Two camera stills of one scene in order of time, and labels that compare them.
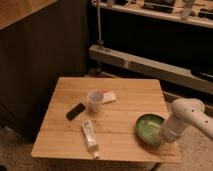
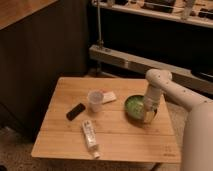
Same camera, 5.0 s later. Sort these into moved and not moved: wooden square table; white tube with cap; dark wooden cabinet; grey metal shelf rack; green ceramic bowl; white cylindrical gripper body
Moved: green ceramic bowl; white cylindrical gripper body
Not moved: dark wooden cabinet; white tube with cap; grey metal shelf rack; wooden square table
